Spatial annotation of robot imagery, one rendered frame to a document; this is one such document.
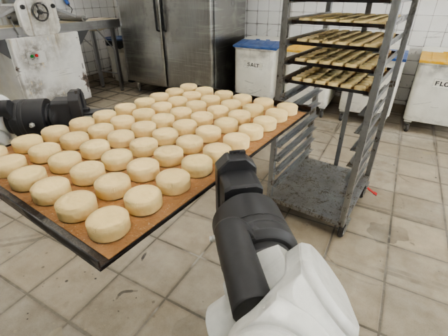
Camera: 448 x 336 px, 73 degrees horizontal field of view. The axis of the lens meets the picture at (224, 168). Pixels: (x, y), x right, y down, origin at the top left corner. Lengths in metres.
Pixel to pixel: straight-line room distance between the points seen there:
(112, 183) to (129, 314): 1.17
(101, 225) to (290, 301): 0.24
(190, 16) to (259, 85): 1.10
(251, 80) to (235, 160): 3.48
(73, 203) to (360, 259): 1.64
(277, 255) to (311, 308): 0.08
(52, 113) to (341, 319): 0.70
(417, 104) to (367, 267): 2.13
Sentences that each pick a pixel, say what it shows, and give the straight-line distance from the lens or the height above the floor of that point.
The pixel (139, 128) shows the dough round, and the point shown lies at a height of 1.02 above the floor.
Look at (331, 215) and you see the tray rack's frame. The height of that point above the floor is 0.15.
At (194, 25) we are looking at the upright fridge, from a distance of 3.84.
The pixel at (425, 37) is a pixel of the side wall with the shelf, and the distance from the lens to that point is 4.12.
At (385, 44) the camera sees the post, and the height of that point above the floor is 1.07.
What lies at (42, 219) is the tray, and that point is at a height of 1.00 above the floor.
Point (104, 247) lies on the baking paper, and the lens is 0.38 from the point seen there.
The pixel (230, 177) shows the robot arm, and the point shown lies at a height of 1.05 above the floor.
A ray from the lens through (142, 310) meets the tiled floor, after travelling 1.58.
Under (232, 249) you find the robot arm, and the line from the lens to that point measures 0.28.
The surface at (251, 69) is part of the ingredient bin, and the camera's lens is 3.84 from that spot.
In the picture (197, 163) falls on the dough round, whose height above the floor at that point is 1.02.
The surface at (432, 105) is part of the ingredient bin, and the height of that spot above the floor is 0.32.
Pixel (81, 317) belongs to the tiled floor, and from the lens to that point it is 1.64.
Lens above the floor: 1.25
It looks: 30 degrees down
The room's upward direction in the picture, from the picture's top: straight up
